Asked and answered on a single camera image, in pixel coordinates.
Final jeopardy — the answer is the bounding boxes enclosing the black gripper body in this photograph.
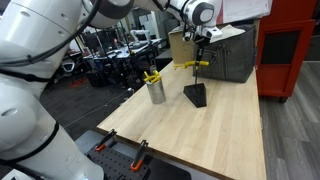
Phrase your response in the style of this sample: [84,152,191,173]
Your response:
[194,35,210,61]

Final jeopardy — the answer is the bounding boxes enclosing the yellow handled T wrench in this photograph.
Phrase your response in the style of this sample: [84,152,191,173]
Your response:
[183,49,209,70]

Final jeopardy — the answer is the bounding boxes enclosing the black triangular stand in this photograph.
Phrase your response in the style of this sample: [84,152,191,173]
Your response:
[183,83,207,108]

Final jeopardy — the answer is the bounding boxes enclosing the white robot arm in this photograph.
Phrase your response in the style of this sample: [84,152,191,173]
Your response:
[0,0,222,180]

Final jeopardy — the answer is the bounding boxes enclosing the cardboard box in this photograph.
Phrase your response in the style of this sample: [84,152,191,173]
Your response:
[168,26,194,64]

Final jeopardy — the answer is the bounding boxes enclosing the white cloth in bag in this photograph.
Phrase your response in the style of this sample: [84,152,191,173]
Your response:
[217,25,245,41]

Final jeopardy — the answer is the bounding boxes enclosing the grey felt tote bag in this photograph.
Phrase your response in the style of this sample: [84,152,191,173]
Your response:
[193,24,256,83]

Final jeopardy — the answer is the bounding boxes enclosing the yellow tool on table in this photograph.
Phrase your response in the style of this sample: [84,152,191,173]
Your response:
[174,64,186,70]

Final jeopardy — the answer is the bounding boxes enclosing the white paper sheet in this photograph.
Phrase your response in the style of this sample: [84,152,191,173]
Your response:
[217,0,273,24]

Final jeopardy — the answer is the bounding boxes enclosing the yellow wrenches in cup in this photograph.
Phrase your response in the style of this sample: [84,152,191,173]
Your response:
[144,70,162,84]

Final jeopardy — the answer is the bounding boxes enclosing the silver metal cup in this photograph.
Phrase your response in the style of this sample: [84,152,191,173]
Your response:
[147,80,166,104]

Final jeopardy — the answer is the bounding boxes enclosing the red tool cabinet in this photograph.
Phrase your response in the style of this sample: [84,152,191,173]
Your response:
[256,0,318,103]

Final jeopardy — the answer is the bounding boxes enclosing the right orange black clamp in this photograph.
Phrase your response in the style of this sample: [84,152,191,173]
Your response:
[130,140,148,172]

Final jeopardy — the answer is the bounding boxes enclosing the orange black clamp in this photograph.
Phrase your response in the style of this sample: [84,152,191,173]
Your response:
[95,129,117,152]
[130,140,148,172]

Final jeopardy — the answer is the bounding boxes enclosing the left orange black clamp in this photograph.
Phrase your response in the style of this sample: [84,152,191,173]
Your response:
[95,129,117,152]

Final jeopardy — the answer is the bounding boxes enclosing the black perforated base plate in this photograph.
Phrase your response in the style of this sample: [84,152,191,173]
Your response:
[84,143,192,180]

